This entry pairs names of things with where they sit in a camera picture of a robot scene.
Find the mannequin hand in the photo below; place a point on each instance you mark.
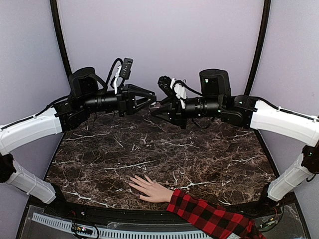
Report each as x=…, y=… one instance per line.
x=150, y=190

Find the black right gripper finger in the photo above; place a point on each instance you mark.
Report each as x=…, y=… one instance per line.
x=167, y=114
x=167, y=100

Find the black left frame post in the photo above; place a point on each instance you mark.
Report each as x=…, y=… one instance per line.
x=59, y=36

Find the black right frame post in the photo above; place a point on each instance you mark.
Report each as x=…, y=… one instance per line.
x=259, y=46

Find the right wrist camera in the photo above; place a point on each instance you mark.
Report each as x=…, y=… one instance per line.
x=173, y=88

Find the red plaid sleeve forearm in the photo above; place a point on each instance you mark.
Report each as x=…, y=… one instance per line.
x=215, y=221

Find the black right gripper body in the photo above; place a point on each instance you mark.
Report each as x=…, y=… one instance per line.
x=211, y=107

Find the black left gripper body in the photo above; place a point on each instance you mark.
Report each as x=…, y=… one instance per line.
x=91, y=102

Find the small green circuit board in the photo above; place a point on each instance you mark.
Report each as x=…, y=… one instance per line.
x=78, y=229

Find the black front table rail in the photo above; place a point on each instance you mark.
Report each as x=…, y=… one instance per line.
x=103, y=215

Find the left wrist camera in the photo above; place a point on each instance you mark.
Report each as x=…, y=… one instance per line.
x=122, y=74

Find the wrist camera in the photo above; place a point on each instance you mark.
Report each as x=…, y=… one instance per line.
x=122, y=74
x=173, y=88

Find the right wiring board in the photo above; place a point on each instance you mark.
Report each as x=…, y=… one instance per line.
x=269, y=224

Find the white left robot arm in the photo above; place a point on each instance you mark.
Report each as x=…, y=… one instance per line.
x=58, y=117

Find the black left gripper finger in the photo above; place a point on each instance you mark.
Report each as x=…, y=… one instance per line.
x=136, y=91
x=138, y=103

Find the black frame post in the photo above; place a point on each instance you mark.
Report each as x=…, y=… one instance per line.
x=59, y=36
x=259, y=46

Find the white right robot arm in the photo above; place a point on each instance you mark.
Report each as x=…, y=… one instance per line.
x=259, y=114

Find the grey slotted cable duct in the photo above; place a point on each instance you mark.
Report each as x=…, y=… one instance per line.
x=122, y=230

